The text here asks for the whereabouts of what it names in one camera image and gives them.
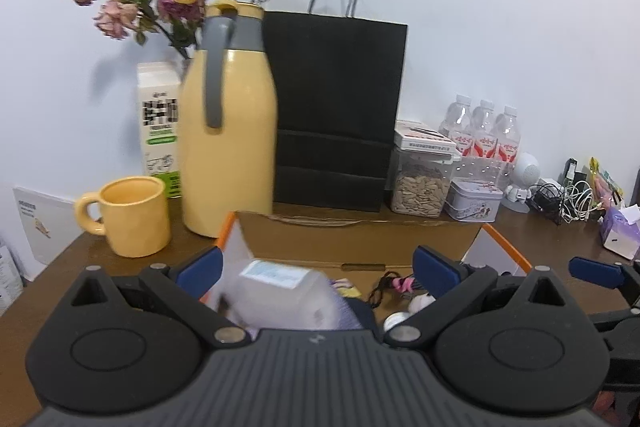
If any white tangled cable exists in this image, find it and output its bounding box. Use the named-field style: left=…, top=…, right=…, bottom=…
left=560, top=181, right=601, bottom=223

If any white flat box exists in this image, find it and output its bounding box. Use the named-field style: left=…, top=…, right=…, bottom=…
left=394, top=120, right=458, bottom=155

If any yellow thermos jug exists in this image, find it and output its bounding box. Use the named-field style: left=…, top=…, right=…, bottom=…
left=177, top=0, right=278, bottom=237

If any red orange cardboard box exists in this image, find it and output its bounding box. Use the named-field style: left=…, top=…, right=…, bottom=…
left=201, top=212, right=532, bottom=327

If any black hair tie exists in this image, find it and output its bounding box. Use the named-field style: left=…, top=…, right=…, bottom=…
left=366, top=270, right=417, bottom=308

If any clear container with seeds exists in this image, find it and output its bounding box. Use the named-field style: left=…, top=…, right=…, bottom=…
left=390, top=148, right=460, bottom=219

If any left water bottle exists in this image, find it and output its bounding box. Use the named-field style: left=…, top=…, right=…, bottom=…
left=438, top=94, right=473, bottom=156

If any pale decorated tin box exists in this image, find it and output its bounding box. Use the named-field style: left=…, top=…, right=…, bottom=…
left=444, top=179, right=503, bottom=223

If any small white round object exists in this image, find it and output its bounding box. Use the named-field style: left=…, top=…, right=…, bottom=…
left=383, top=294, right=435, bottom=333

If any colourful snack packet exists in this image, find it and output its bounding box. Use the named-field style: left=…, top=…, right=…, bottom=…
left=588, top=157, right=624, bottom=209

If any right water bottle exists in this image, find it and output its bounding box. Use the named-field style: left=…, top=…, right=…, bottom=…
left=489, top=106, right=521, bottom=190

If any yellow ceramic mug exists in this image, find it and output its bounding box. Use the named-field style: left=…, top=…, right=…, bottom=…
left=74, top=176, right=171, bottom=259

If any white robot figurine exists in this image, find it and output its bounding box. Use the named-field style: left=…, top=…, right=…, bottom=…
left=501, top=153, right=540, bottom=213

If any black paper shopping bag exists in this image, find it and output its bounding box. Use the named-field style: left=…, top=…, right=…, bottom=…
left=262, top=0, right=408, bottom=212

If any white calendar card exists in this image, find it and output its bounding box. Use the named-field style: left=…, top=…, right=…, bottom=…
left=13, top=187, right=82, bottom=265

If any white tissue pack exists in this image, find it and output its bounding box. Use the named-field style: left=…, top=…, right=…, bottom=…
left=221, top=259, right=340, bottom=331

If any middle water bottle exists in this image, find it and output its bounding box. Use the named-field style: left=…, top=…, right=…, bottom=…
left=464, top=100, right=497, bottom=181

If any purple white tissue box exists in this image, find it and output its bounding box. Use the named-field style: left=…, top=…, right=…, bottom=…
left=600, top=205, right=640, bottom=260

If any navy blue fabric roll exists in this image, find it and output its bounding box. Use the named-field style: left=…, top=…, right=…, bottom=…
left=345, top=298, right=378, bottom=334

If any black tangled cable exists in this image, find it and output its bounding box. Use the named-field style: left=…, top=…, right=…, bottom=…
left=527, top=181, right=569, bottom=226

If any white green milk carton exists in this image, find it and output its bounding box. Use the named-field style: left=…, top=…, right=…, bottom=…
left=137, top=62, right=181, bottom=198

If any purple knitted cloth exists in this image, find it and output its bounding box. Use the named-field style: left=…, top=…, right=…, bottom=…
left=244, top=290, right=364, bottom=341

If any water bottle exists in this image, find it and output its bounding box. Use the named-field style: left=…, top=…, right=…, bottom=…
left=438, top=94, right=473, bottom=156
left=489, top=106, right=521, bottom=190
left=464, top=100, right=497, bottom=181

